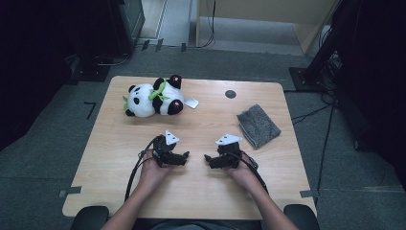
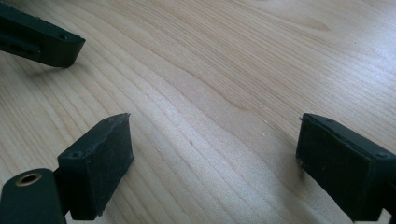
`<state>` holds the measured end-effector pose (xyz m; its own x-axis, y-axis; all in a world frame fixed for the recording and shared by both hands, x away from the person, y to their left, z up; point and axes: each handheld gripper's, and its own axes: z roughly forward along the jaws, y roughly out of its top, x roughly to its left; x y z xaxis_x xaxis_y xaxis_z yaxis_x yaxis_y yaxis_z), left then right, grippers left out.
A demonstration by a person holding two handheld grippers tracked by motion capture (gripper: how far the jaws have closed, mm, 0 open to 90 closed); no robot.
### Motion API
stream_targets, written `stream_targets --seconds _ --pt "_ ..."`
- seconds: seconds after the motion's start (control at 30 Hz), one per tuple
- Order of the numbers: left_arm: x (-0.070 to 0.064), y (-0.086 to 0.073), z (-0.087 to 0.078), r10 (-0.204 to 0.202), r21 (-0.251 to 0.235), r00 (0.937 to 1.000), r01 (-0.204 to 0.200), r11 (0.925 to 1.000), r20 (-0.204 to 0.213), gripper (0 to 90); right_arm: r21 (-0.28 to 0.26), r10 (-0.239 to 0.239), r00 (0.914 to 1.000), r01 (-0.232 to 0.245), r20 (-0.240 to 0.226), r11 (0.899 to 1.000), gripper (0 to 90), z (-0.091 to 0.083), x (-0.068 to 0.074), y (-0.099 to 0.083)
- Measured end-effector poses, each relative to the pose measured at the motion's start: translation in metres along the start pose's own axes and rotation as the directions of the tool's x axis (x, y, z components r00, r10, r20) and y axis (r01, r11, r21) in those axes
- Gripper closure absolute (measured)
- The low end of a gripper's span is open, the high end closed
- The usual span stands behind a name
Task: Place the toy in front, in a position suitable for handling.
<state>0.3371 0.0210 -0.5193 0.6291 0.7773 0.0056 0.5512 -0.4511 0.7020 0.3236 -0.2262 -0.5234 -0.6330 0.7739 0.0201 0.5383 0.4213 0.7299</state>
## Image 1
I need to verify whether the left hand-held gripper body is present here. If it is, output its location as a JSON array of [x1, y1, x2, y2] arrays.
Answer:
[[152, 129, 180, 168]]

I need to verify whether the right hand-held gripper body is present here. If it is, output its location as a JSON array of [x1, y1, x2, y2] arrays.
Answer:
[[214, 133, 243, 170]]

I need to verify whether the grey cloth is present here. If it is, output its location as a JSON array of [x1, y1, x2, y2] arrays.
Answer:
[[236, 103, 282, 150]]

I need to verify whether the panda plush toy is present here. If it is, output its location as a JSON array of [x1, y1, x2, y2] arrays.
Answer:
[[122, 74, 200, 118]]

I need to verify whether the person's right hand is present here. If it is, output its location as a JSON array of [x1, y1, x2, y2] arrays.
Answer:
[[224, 151, 261, 193]]

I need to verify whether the person's left hand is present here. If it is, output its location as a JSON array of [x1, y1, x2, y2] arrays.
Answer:
[[137, 149, 175, 193]]

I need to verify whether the person's lap clothing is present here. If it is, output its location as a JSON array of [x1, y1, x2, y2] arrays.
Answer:
[[137, 218, 262, 230]]

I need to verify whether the black angled floor tape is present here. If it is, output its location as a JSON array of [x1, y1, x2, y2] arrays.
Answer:
[[83, 101, 98, 121]]

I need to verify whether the grey floor tape strip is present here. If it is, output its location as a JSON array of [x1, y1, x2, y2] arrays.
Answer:
[[300, 189, 320, 199], [58, 186, 83, 198]]

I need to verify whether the black chair armrest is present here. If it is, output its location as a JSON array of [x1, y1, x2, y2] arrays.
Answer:
[[282, 204, 321, 230], [70, 205, 110, 230]]

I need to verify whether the black metal stand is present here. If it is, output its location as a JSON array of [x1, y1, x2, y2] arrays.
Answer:
[[288, 0, 355, 94]]

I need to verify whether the black monitor cabinet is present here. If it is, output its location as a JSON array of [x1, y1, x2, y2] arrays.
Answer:
[[108, 0, 147, 57]]

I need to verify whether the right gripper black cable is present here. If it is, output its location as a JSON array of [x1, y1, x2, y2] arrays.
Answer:
[[229, 149, 269, 195]]

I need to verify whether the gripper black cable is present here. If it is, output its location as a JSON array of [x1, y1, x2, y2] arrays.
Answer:
[[124, 135, 161, 202], [229, 149, 269, 195]]

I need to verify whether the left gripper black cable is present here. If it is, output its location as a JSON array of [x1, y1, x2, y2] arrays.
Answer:
[[124, 135, 161, 202]]

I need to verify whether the long black floor cable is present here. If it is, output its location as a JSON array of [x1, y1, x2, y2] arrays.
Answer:
[[315, 102, 336, 193]]

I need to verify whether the black floor base plate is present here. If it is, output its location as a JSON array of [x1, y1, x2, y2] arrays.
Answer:
[[68, 54, 112, 84]]

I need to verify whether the hanging black cable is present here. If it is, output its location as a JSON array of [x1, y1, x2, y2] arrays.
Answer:
[[197, 0, 216, 49]]

